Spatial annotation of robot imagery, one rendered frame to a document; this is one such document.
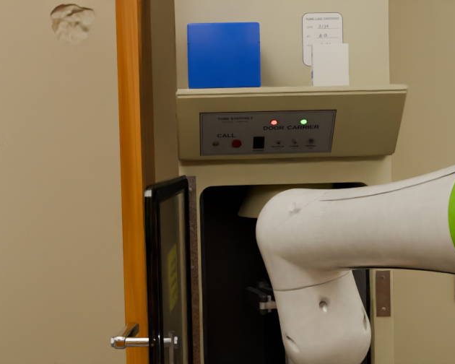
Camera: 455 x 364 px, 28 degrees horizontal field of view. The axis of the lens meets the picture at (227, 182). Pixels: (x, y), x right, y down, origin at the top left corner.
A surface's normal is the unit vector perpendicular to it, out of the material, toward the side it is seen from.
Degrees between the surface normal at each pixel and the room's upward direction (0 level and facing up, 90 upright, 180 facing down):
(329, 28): 90
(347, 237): 102
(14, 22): 90
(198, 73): 90
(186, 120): 135
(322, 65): 90
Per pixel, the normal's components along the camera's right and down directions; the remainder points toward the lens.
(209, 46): 0.04, 0.05
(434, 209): -0.89, -0.18
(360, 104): 0.05, 0.74
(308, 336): -0.45, 0.06
